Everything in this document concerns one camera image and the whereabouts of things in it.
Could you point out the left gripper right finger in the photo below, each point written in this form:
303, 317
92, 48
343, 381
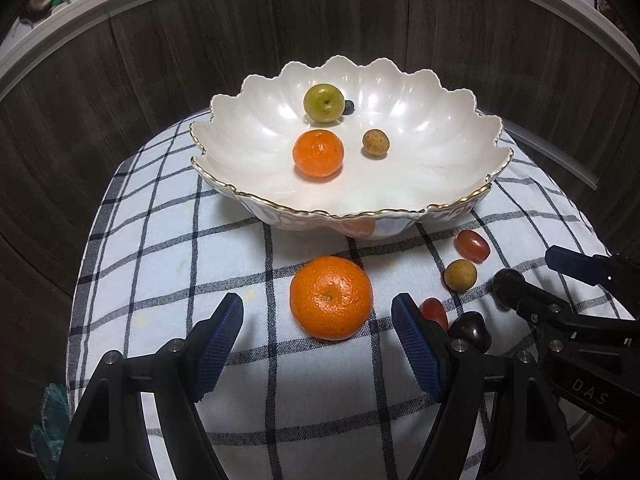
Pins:
423, 342

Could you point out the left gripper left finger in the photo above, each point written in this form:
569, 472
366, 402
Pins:
212, 341

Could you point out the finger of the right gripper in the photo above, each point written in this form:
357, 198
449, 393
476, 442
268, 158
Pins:
617, 274
555, 319

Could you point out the tan longan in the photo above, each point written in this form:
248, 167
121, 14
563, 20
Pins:
460, 275
375, 143

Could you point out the large orange tangerine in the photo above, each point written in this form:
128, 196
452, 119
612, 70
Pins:
331, 298

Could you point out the red grape tomato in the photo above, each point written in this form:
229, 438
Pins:
433, 310
471, 246

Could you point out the dark blue blueberry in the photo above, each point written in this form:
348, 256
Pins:
349, 107

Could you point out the green yellow apple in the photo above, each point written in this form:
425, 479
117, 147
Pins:
324, 103

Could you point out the white checkered cloth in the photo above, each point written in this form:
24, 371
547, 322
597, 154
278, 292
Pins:
165, 248

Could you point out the teal mesh scrubber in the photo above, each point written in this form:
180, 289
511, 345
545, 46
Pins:
47, 438

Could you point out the tan longan in bowl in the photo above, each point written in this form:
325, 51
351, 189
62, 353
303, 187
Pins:
375, 143

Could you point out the white scalloped ceramic bowl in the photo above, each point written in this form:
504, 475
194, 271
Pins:
444, 153

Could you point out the small orange tangerine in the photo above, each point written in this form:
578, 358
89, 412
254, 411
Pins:
318, 153

